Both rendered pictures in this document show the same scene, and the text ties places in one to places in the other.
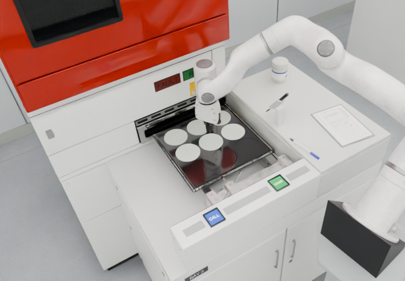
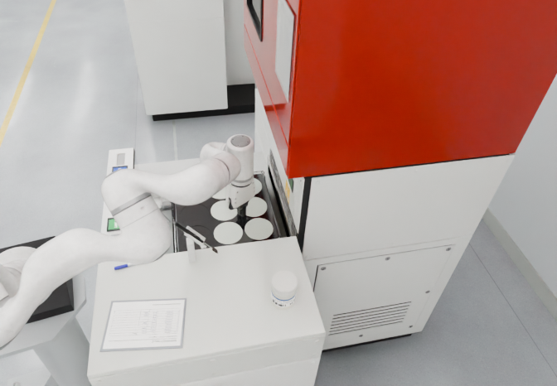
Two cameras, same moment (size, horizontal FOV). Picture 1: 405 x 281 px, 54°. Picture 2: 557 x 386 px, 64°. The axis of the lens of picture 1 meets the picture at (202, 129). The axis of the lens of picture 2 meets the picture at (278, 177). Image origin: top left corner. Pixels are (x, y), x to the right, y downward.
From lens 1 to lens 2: 1.90 m
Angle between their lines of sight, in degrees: 70
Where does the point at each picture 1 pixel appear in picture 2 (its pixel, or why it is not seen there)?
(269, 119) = (207, 253)
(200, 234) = (112, 161)
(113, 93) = not seen: hidden behind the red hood
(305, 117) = (185, 291)
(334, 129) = (142, 308)
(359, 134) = (113, 332)
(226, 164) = (184, 211)
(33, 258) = not seen: hidden behind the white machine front
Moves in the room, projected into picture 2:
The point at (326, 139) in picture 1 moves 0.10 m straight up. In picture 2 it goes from (134, 293) to (128, 272)
